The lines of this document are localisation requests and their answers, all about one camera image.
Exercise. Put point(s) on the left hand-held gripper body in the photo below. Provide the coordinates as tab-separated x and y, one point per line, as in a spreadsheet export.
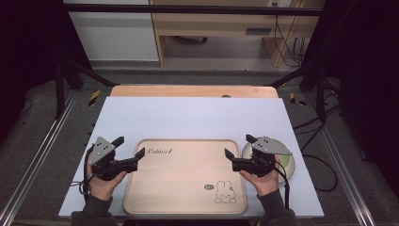
99	152

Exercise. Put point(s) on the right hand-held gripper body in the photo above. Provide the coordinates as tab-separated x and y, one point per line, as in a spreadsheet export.
266	147

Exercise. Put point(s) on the person's right hand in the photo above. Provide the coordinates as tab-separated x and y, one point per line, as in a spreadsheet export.
266	183

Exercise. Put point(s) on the person's left hand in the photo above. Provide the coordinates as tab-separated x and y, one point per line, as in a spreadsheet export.
105	188

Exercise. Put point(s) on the green and white plate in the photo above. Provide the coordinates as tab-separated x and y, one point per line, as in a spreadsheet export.
287	163

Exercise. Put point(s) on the yellow and black tape strip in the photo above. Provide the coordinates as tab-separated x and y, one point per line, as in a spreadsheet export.
295	99
94	97

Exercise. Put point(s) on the wooden tray with rabbit print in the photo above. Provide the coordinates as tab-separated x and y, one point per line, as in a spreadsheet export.
182	182

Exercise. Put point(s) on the white table sheet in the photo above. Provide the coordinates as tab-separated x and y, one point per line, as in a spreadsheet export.
188	119

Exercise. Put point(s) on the black metal stand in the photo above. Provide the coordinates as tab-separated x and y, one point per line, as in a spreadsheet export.
59	91
320	94

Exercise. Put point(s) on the white cabinet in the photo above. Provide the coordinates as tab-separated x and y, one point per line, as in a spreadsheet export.
113	34

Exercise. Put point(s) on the grey desk label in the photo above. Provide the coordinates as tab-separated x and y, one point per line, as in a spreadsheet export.
258	31

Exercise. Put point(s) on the wooden desk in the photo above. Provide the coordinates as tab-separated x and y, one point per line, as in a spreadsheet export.
219	23

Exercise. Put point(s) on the black curtain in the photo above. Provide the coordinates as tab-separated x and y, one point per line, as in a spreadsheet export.
367	78
28	56

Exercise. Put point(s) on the aluminium floor rail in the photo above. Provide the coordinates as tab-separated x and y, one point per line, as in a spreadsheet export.
31	168
345	175

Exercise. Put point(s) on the white wall socket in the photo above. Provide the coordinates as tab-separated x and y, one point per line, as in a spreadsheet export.
279	3

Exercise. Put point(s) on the black horizontal frame bar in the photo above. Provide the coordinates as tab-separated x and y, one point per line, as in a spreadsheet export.
188	9

